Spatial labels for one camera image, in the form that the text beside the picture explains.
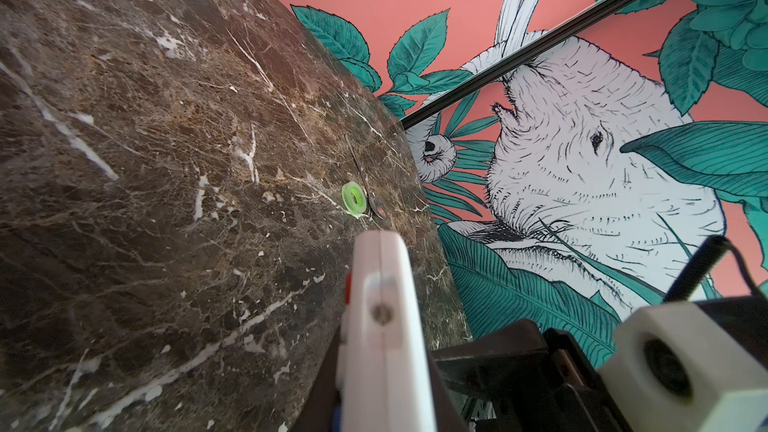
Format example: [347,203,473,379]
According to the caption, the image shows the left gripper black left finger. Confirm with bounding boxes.
[290,327,341,432]

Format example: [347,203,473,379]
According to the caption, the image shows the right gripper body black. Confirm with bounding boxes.
[431,319,631,431]

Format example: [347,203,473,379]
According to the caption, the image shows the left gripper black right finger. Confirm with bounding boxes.
[427,354,469,432]

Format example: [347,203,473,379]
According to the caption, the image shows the white remote control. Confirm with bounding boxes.
[333,230,437,431]

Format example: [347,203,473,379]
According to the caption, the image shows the small metal spoon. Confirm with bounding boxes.
[345,136,387,221]

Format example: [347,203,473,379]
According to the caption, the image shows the green tape roll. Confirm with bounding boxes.
[341,181,368,217]

